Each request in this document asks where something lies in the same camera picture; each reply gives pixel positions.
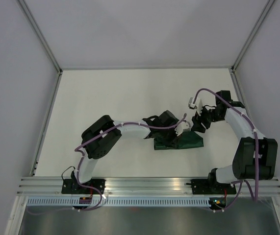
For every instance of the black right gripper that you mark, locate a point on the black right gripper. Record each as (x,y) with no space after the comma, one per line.
(196,120)

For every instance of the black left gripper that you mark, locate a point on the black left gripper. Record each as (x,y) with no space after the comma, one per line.
(172,129)

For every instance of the dark green cloth napkin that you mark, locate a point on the dark green cloth napkin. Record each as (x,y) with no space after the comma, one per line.
(191,140)

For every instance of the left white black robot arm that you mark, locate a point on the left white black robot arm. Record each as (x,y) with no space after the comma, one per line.
(101,136)

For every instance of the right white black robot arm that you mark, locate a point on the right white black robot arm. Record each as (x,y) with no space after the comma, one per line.
(224,175)

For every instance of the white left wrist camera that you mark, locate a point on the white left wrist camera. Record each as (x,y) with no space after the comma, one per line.
(182,127)

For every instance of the right aluminium side rail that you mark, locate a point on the right aluminium side rail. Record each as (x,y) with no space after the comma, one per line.
(255,155)

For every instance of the aluminium side rail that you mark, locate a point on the aluminium side rail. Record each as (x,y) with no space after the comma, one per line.
(255,155)
(39,144)

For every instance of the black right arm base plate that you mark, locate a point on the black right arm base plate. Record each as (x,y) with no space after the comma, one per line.
(205,187)

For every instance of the left aluminium side rail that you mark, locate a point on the left aluminium side rail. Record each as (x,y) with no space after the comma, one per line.
(39,144)

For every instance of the right aluminium frame post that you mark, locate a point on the right aluminium frame post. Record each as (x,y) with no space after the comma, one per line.
(258,24)

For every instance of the aluminium frame post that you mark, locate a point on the aluminium frame post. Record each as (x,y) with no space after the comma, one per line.
(38,32)
(258,24)

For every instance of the aluminium front frame rail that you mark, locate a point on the aluminium front frame rail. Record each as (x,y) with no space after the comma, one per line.
(114,186)

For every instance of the white slotted cable duct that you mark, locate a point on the white slotted cable duct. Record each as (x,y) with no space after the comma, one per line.
(120,201)

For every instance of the left aluminium frame post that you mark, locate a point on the left aluminium frame post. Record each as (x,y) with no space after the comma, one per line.
(38,32)

